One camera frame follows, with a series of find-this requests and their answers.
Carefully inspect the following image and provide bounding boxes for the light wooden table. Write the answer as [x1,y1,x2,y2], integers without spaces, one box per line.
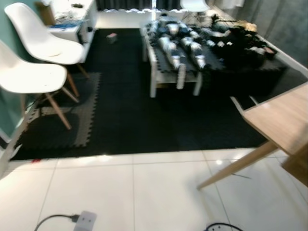
[197,83,308,191]

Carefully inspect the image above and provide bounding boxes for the black pile of equipment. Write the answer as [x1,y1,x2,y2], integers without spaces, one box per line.
[207,19,280,68]

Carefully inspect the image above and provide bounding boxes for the silver humanoid robot lying down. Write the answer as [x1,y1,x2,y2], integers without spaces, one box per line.
[144,17,231,70]

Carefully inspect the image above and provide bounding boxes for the white shell chair wooden legs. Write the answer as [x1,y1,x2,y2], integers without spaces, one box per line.
[182,0,210,13]
[0,41,80,130]
[5,2,90,80]

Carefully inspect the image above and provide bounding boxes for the white low table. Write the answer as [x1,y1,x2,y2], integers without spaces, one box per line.
[141,24,204,98]

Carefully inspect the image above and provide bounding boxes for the black foam floor mat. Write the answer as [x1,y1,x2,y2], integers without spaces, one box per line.
[10,28,308,161]

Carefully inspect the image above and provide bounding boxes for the small grey box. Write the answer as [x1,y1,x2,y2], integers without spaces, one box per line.
[106,33,119,44]

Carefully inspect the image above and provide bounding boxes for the dark curtain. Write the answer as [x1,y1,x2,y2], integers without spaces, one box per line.
[95,0,155,11]

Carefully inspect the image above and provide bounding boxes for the grey foam floor mat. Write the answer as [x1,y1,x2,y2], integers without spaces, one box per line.
[26,72,103,148]

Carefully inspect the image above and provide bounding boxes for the white cabinet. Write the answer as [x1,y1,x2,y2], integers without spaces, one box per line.
[47,0,99,63]

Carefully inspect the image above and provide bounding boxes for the white power strip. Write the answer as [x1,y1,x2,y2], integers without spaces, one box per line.
[73,211,98,231]

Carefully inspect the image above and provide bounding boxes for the black looped cable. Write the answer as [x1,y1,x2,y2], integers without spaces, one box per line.
[205,222,244,231]

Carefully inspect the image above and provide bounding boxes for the black plug cable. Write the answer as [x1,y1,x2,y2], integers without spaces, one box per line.
[34,214,80,231]

